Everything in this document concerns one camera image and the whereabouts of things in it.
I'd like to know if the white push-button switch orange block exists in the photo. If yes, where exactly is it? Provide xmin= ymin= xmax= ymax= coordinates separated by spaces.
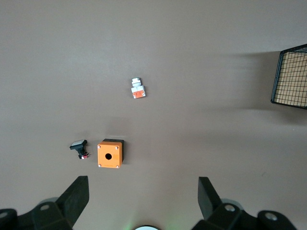
xmin=130 ymin=77 xmax=147 ymax=100

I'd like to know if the black wire basket wooden base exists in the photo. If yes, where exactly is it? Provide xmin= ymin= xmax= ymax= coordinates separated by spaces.
xmin=270 ymin=44 xmax=307 ymax=110

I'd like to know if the black square push-button white cap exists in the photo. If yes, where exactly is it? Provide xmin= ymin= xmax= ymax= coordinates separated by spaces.
xmin=69 ymin=139 xmax=91 ymax=161

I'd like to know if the orange push-button enclosure box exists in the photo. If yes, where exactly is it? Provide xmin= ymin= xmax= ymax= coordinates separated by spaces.
xmin=97 ymin=138 xmax=125 ymax=169

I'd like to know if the brown table cover sheet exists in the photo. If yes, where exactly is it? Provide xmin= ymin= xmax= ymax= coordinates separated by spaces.
xmin=0 ymin=0 xmax=307 ymax=230

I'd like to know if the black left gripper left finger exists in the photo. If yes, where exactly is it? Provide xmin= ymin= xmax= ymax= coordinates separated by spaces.
xmin=0 ymin=176 xmax=90 ymax=230

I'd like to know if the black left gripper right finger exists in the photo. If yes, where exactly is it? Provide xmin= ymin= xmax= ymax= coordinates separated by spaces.
xmin=191 ymin=176 xmax=299 ymax=230

